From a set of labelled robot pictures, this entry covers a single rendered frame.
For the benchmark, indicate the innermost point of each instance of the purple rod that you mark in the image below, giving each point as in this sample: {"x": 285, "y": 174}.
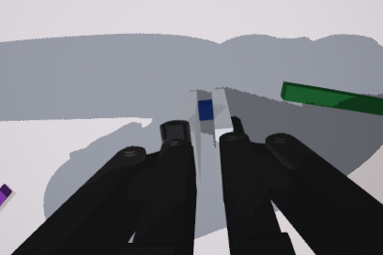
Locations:
{"x": 4, "y": 193}

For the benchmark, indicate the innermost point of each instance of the small dark blue block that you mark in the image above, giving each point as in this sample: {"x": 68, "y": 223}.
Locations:
{"x": 205, "y": 109}

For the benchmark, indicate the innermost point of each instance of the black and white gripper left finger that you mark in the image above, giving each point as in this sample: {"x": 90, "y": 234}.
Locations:
{"x": 97, "y": 218}

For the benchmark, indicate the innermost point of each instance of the green rod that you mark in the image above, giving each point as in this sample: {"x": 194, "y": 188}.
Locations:
{"x": 319, "y": 96}

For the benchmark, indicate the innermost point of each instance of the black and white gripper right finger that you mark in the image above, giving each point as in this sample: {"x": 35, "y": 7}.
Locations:
{"x": 331, "y": 213}

